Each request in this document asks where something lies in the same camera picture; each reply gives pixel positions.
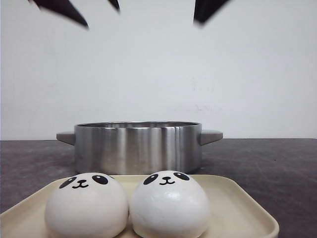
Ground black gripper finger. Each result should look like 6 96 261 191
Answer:
108 0 120 12
28 0 89 29
193 0 229 25

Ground panda bun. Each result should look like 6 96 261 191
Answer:
45 173 129 238
129 171 211 238

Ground stainless steel steamer pot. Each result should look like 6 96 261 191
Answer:
56 121 223 175

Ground cream rectangular plastic tray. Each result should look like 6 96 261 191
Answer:
0 175 279 238

